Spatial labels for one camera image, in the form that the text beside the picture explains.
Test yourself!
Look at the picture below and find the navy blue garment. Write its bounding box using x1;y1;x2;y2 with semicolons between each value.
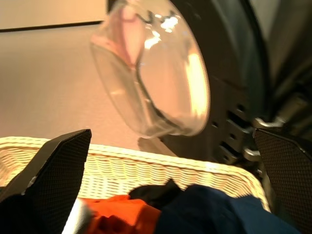
155;184;303;234

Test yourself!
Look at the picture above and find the orange garment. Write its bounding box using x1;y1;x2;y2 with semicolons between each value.
79;195;162;234

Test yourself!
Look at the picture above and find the black garment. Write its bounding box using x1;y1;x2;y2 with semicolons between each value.
128;178;183;208

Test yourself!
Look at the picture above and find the pale woven basket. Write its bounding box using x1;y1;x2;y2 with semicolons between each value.
0;136;272;213

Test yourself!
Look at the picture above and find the grey washing machine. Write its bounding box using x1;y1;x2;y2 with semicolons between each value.
243;0;312;156

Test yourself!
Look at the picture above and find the round glass washing machine door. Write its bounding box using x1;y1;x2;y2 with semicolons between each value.
89;0;270;158

